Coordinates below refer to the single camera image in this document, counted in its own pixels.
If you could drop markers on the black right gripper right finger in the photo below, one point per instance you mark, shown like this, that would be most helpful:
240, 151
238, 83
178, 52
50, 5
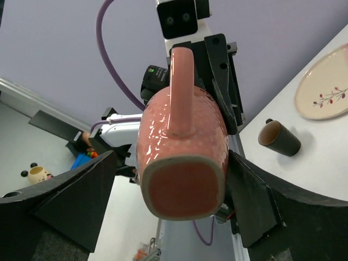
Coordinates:
281, 221

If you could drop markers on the dark brown tumbler cup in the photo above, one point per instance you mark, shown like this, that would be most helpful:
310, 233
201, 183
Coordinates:
278, 138

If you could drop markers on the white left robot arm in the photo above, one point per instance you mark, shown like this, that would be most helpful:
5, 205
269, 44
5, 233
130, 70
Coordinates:
119, 133

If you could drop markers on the pink ceramic mug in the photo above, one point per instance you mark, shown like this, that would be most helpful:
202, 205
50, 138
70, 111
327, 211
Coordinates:
182, 147

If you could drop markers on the cream bear-shaped mug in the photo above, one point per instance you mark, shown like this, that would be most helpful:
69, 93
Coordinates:
36, 174

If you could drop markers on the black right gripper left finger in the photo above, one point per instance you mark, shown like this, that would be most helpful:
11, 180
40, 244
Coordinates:
61, 218

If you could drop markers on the pink and cream plate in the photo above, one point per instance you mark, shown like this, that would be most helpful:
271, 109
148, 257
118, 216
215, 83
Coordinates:
322, 91

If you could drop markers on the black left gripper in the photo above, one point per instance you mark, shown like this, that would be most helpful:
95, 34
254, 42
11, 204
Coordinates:
215, 73

